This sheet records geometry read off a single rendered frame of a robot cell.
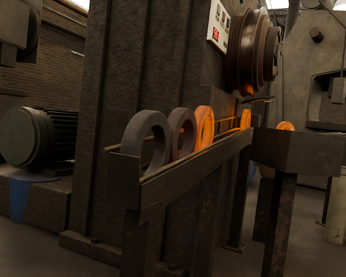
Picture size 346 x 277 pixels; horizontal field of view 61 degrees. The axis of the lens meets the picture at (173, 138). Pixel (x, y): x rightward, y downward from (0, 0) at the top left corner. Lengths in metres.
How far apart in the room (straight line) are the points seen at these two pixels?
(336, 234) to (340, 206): 0.19
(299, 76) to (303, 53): 0.31
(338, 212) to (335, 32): 2.72
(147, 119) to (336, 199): 1.85
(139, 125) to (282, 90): 3.92
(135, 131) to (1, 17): 4.84
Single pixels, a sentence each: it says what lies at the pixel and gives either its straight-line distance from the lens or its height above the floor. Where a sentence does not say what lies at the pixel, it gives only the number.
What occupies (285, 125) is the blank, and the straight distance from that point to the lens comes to 2.13.
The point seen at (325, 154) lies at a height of 0.65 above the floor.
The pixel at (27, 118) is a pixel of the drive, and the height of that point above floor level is 0.62.
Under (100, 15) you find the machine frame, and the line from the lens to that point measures 1.58.
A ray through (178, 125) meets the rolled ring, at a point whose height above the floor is 0.70.
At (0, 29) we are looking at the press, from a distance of 5.32.
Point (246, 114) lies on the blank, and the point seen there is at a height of 0.78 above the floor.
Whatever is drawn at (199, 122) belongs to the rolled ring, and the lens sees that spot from 0.91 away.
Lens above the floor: 0.72
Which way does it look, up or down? 4 degrees down
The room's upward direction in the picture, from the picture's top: 7 degrees clockwise
